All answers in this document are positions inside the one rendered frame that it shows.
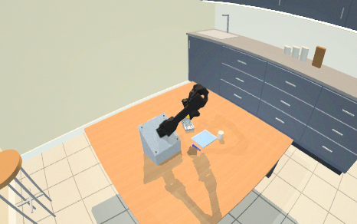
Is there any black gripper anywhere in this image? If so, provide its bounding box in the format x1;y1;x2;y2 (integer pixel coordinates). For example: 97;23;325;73
182;98;200;120

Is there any light blue mat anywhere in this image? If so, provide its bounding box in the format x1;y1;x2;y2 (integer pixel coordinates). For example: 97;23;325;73
192;130;217;148

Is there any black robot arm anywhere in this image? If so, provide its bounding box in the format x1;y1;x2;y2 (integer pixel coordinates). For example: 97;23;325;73
156;84;209;138

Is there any cream cylinder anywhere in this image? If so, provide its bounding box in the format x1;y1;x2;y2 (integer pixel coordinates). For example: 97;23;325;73
218;130;224;140

